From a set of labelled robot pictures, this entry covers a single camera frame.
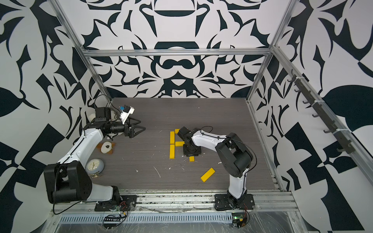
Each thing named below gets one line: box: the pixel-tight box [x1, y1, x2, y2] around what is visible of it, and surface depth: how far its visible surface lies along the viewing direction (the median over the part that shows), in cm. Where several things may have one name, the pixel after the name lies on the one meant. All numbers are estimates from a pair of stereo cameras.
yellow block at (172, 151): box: [169, 144, 176, 160], surface depth 93 cm
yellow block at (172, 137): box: [169, 131, 175, 145], surface depth 99 cm
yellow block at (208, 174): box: [200, 166, 216, 183], surface depth 85 cm
